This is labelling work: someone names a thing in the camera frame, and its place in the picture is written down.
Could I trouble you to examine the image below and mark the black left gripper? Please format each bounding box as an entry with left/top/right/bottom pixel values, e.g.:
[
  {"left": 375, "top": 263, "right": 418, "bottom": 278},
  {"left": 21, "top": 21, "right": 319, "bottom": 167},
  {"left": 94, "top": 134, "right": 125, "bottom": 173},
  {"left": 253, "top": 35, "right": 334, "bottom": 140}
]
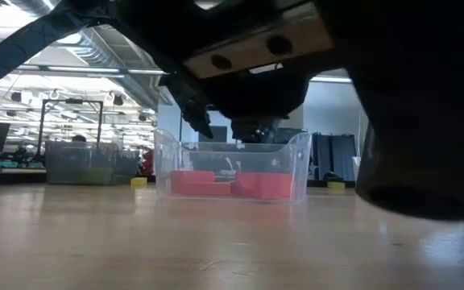
[{"left": 159, "top": 72, "right": 215, "bottom": 139}]

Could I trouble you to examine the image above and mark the wide red rectangular block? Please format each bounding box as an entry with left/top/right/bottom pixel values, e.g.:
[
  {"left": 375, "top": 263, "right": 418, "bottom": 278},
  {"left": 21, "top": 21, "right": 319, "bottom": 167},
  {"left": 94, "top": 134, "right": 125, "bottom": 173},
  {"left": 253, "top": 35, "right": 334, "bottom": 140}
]
[{"left": 181, "top": 181, "right": 233, "bottom": 197}]

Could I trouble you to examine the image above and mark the clear plastic bin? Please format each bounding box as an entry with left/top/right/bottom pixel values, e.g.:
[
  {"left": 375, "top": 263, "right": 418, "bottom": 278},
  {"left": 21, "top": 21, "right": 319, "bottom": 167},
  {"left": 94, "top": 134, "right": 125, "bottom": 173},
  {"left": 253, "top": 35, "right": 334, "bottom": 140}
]
[{"left": 153, "top": 128, "right": 313, "bottom": 203}]

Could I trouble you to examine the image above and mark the red background object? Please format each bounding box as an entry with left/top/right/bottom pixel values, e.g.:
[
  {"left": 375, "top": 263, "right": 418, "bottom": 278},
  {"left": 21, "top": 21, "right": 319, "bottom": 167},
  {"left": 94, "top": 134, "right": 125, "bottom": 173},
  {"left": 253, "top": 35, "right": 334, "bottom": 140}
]
[{"left": 140, "top": 149, "right": 155, "bottom": 176}]

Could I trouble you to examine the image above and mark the dark grey curtain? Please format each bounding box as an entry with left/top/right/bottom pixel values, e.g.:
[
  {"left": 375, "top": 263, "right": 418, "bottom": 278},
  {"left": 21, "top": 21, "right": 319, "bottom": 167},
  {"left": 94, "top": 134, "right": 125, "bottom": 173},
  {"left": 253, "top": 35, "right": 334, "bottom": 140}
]
[{"left": 311, "top": 132, "right": 358, "bottom": 181}]

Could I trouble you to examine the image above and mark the long ceiling light bar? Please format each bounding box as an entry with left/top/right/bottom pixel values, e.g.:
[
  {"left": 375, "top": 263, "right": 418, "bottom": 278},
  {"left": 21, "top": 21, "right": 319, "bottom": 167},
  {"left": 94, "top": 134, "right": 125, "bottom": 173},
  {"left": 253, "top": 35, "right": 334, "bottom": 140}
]
[{"left": 12, "top": 63, "right": 354, "bottom": 85}]

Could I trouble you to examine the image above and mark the smoky grey plastic bin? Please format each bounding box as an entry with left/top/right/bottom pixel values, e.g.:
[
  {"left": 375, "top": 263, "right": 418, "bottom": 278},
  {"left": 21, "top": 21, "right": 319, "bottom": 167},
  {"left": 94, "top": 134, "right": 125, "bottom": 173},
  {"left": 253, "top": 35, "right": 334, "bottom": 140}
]
[{"left": 45, "top": 140, "right": 140, "bottom": 186}]

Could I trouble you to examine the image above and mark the dark wall screen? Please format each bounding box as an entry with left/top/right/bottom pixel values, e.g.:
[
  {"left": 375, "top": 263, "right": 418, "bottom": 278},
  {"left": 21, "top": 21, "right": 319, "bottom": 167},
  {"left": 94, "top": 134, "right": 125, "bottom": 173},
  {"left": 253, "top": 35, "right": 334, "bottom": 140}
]
[{"left": 275, "top": 127, "right": 308, "bottom": 145}]

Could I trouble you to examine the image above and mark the silver round ventilation duct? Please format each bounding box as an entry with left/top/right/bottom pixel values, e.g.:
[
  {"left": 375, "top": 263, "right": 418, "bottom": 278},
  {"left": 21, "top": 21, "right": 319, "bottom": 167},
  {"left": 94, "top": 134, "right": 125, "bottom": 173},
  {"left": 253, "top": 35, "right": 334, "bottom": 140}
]
[{"left": 66, "top": 26, "right": 164, "bottom": 112}]

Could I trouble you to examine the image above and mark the black gantry frame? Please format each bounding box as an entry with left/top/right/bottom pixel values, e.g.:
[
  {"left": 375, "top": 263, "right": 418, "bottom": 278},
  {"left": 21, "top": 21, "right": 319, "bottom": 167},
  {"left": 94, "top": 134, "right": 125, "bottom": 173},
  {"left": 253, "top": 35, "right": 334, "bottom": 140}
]
[{"left": 35, "top": 98, "right": 105, "bottom": 161}]

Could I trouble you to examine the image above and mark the black aluminium table frame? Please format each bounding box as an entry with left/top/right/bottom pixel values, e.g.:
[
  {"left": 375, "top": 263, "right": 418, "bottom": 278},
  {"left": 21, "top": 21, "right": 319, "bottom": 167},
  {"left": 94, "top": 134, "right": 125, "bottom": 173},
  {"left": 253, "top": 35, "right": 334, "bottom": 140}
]
[{"left": 0, "top": 171, "right": 358, "bottom": 189}]

